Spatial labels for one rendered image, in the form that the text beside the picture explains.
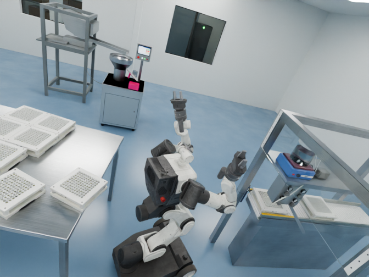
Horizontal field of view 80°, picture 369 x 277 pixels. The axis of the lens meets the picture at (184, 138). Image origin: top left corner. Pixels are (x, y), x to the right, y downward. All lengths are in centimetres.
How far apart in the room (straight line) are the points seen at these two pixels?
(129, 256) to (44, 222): 77
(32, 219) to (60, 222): 15
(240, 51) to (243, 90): 116
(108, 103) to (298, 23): 534
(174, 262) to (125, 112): 242
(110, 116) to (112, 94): 39
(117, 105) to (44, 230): 257
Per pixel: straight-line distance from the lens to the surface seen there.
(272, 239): 244
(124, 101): 369
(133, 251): 203
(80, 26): 434
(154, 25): 610
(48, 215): 157
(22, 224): 156
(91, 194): 156
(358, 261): 132
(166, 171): 136
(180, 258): 225
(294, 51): 727
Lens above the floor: 211
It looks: 31 degrees down
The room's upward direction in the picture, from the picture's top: 18 degrees clockwise
